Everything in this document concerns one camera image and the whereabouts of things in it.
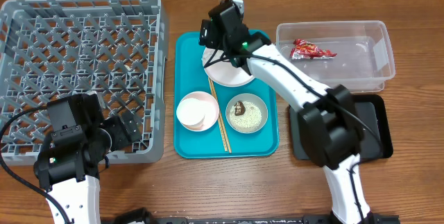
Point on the white tissue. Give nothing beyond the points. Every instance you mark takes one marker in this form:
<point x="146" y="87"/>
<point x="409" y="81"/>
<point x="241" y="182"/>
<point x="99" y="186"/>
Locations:
<point x="207" y="55"/>

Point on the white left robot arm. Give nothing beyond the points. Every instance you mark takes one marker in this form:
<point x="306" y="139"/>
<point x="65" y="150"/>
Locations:
<point x="67" y="166"/>

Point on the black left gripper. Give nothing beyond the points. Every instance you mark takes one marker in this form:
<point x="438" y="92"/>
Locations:
<point x="122" y="130"/>

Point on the white rice grains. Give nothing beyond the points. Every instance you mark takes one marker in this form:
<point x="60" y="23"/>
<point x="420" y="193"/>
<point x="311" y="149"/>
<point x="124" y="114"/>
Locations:
<point x="248" y="122"/>

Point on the grey bowl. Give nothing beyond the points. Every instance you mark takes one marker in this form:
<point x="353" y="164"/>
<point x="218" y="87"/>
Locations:
<point x="253" y="99"/>

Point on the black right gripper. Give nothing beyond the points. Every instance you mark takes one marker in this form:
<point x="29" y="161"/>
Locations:
<point x="206" y="35"/>

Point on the wooden chopstick right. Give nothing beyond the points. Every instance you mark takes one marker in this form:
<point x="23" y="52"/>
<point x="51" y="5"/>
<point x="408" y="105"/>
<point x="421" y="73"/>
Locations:
<point x="222" y="120"/>

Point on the large white plate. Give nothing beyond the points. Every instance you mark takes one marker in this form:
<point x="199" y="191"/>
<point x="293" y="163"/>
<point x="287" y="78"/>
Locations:
<point x="223" y="73"/>

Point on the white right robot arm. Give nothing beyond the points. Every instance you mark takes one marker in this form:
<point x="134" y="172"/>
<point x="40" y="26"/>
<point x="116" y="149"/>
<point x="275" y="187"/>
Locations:
<point x="329" y="128"/>

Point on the brown food scrap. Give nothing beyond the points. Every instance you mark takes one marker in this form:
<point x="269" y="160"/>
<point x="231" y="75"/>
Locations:
<point x="239" y="108"/>

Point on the grey dishwasher rack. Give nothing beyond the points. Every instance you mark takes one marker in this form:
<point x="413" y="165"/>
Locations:
<point x="56" y="48"/>

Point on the clear plastic container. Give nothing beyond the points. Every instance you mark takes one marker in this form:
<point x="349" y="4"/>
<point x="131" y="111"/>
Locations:
<point x="364" y="57"/>

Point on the wooden chopstick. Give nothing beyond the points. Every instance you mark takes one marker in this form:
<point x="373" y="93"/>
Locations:
<point x="218" y="120"/>
<point x="222" y="120"/>

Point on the pink white small plate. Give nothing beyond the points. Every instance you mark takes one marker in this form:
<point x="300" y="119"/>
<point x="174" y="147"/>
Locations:
<point x="210" y="106"/>

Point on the black plastic tray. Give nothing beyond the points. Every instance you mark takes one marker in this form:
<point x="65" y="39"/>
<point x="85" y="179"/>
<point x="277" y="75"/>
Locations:
<point x="371" y="110"/>

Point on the white paper cup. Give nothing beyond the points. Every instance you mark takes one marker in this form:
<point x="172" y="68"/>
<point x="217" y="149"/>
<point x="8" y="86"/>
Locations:
<point x="190" y="113"/>

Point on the wooden chopstick left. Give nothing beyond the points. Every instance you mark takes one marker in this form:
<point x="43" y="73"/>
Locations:
<point x="218" y="120"/>

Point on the teal serving tray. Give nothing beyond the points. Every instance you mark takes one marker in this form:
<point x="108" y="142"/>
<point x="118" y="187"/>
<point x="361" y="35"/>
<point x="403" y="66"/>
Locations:
<point x="221" y="140"/>

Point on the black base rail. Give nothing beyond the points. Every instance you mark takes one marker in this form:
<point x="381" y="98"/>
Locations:
<point x="143" y="216"/>

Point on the red snack wrapper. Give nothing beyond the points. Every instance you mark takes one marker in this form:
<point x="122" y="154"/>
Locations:
<point x="304" y="50"/>

